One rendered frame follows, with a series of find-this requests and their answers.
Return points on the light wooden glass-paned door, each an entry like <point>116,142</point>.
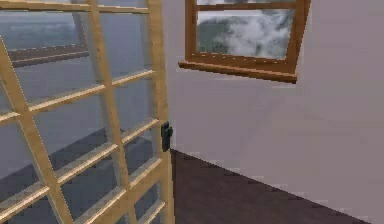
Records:
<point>156,66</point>

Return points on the brown wooden framed window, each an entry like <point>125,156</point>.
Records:
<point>245,36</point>

